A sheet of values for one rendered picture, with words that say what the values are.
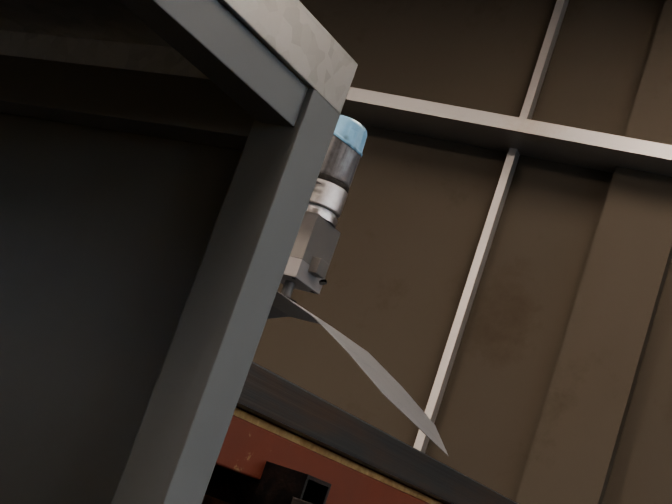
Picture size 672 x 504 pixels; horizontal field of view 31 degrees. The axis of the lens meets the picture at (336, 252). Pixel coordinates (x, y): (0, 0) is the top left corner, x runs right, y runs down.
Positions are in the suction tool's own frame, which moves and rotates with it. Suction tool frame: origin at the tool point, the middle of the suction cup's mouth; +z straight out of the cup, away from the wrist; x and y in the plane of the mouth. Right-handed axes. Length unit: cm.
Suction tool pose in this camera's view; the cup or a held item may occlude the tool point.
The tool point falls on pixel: (279, 311)
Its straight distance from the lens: 182.3
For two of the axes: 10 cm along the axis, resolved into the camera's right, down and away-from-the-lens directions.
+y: 4.0, 3.4, 8.5
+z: -3.3, 9.2, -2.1
